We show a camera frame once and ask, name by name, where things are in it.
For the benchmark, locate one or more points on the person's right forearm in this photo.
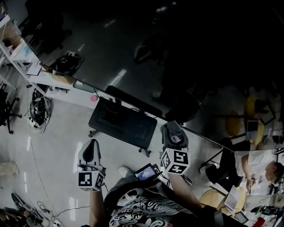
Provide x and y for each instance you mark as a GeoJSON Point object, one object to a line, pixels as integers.
{"type": "Point", "coordinates": [184, 192]}

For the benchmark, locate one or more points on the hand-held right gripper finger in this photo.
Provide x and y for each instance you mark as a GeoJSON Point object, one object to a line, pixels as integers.
{"type": "Point", "coordinates": [165, 135]}
{"type": "Point", "coordinates": [184, 139]}

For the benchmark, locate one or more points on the round wooden table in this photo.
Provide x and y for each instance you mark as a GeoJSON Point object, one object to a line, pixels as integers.
{"type": "Point", "coordinates": [210, 198]}

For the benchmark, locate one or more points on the white power strip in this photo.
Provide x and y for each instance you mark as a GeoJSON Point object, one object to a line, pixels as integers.
{"type": "Point", "coordinates": [55, 222]}

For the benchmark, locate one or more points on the silver laptop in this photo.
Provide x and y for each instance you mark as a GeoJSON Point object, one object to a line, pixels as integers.
{"type": "Point", "coordinates": [231, 198]}

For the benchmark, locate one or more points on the person's left forearm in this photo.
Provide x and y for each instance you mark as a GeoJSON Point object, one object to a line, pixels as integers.
{"type": "Point", "coordinates": [96, 208]}

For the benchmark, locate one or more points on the grey and purple cloth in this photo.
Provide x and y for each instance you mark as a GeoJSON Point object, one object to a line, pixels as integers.
{"type": "Point", "coordinates": [174, 131]}

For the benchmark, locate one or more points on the black office chair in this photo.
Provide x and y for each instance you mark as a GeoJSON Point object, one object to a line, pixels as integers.
{"type": "Point", "coordinates": [6, 106]}

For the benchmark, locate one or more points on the pink round object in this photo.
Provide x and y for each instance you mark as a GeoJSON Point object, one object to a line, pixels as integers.
{"type": "Point", "coordinates": [94, 99]}

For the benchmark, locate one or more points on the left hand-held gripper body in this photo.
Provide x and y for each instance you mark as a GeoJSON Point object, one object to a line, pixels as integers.
{"type": "Point", "coordinates": [85, 179]}

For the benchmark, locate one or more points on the person's grey trouser leg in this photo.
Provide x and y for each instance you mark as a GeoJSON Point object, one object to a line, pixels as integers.
{"type": "Point", "coordinates": [121, 184]}

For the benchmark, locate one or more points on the black tablet with stand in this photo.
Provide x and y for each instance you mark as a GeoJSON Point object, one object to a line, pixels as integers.
{"type": "Point", "coordinates": [240, 217]}

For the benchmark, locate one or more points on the cardboard box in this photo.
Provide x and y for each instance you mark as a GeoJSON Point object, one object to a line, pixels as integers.
{"type": "Point", "coordinates": [55, 76]}

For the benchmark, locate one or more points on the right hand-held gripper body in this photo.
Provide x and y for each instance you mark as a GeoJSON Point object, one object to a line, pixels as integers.
{"type": "Point", "coordinates": [177, 159]}

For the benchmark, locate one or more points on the person's black patterned shirt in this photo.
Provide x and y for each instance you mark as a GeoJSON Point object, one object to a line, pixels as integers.
{"type": "Point", "coordinates": [144, 210]}

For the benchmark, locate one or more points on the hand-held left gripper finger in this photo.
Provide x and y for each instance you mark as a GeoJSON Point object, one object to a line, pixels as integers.
{"type": "Point", "coordinates": [81, 156]}
{"type": "Point", "coordinates": [98, 155]}

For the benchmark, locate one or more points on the green tinted panel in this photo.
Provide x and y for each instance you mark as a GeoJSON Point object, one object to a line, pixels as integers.
{"type": "Point", "coordinates": [83, 87]}

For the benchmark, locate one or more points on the small black chest monitor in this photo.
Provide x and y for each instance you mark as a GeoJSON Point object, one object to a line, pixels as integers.
{"type": "Point", "coordinates": [146, 173]}

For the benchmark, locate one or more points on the white metal shelf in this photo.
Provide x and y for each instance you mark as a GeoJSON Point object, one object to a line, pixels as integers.
{"type": "Point", "coordinates": [73, 97]}

